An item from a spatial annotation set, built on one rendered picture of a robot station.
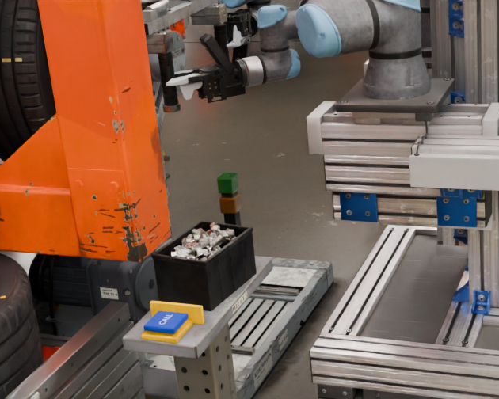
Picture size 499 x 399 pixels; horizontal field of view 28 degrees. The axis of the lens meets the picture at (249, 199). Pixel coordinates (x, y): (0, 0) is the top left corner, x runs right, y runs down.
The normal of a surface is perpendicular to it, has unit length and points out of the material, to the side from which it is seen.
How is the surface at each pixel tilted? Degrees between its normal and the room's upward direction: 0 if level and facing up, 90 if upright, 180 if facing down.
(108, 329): 90
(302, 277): 0
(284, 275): 0
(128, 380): 90
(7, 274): 0
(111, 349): 90
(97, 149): 90
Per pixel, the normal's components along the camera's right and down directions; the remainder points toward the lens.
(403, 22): 0.31, 0.31
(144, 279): 0.92, 0.05
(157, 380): -0.10, -0.93
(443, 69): -0.36, 0.37
